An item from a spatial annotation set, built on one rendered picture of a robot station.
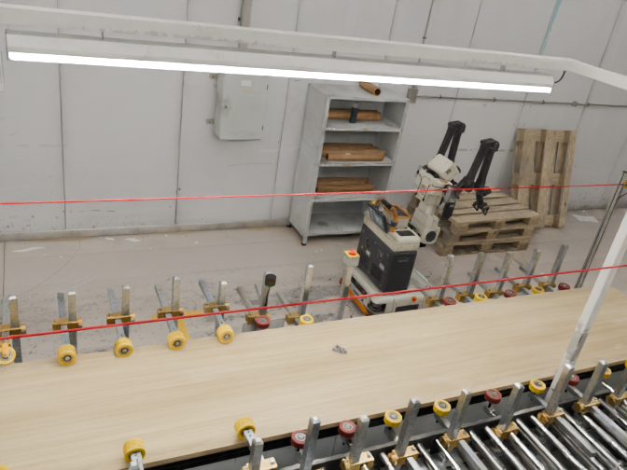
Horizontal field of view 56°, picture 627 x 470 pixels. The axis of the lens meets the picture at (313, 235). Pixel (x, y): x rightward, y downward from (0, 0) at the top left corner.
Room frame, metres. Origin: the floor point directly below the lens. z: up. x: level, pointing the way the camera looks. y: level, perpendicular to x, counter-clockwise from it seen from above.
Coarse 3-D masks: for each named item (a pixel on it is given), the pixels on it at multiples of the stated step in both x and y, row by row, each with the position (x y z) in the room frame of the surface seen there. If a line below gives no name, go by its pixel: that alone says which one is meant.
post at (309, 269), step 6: (306, 264) 2.91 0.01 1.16; (306, 270) 2.89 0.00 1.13; (312, 270) 2.89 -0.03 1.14; (306, 276) 2.88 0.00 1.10; (312, 276) 2.90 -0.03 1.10; (306, 282) 2.88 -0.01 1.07; (306, 288) 2.89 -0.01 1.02; (300, 294) 2.91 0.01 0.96; (306, 294) 2.89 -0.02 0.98; (300, 300) 2.90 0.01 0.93; (306, 300) 2.89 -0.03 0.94; (300, 306) 2.89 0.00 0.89; (306, 306) 2.90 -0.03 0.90; (300, 312) 2.88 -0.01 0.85
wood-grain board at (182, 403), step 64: (384, 320) 2.89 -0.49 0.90; (448, 320) 3.00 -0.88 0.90; (512, 320) 3.13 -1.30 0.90; (576, 320) 3.26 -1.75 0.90; (0, 384) 1.88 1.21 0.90; (64, 384) 1.95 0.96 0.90; (128, 384) 2.02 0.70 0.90; (192, 384) 2.09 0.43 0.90; (256, 384) 2.16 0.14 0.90; (320, 384) 2.24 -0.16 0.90; (384, 384) 2.32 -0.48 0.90; (448, 384) 2.41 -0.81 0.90; (512, 384) 2.50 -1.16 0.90; (0, 448) 1.57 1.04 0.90; (64, 448) 1.62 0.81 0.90; (192, 448) 1.73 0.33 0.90
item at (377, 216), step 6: (372, 204) 4.44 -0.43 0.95; (372, 210) 4.40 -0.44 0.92; (378, 210) 4.35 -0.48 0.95; (372, 216) 4.45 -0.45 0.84; (378, 216) 4.33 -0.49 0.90; (384, 216) 4.26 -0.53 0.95; (378, 222) 4.37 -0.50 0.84; (384, 222) 4.27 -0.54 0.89; (390, 222) 4.27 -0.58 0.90; (396, 222) 4.26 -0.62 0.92; (384, 228) 4.28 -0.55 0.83
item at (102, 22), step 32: (128, 32) 2.08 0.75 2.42; (160, 32) 2.13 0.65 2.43; (192, 32) 2.19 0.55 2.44; (224, 32) 2.24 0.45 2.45; (256, 32) 2.30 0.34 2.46; (288, 32) 2.41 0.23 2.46; (512, 64) 2.91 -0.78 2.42; (544, 64) 3.00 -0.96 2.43; (576, 64) 3.06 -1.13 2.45; (608, 256) 2.56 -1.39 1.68; (608, 288) 2.55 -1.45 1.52; (576, 352) 2.54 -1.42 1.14
